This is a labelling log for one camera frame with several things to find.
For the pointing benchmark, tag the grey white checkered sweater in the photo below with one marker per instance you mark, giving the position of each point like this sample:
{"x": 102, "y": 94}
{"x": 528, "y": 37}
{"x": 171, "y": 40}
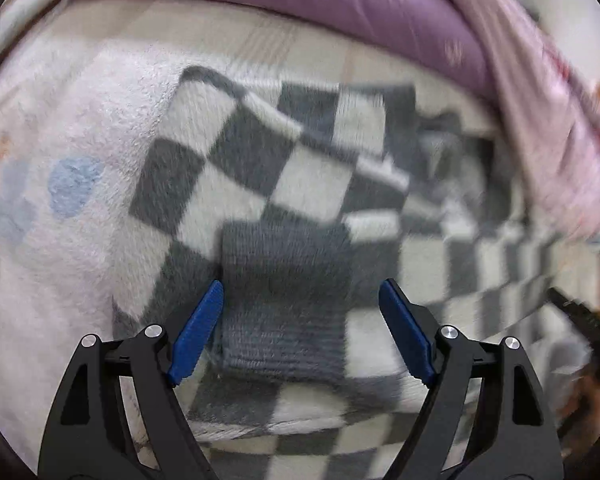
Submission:
{"x": 325, "y": 260}

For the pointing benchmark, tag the purple quilt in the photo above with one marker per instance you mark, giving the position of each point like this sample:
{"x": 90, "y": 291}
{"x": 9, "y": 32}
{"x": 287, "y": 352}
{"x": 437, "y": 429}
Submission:
{"x": 300, "y": 5}

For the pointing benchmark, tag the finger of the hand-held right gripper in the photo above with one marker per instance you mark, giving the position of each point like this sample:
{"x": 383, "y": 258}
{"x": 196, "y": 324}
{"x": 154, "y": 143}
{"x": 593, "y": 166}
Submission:
{"x": 577, "y": 310}

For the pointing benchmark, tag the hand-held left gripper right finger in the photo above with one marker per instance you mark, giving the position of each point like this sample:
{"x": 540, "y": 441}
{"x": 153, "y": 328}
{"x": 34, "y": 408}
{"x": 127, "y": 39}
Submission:
{"x": 405, "y": 329}

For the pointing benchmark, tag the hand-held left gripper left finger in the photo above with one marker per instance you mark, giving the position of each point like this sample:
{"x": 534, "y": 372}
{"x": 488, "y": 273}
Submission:
{"x": 198, "y": 329}

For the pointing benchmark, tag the white fleece blanket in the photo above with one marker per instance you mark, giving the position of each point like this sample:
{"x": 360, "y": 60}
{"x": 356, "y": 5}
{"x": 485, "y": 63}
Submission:
{"x": 65, "y": 200}

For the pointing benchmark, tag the pink printed cloth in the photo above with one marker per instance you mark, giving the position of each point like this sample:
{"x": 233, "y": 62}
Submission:
{"x": 535, "y": 110}

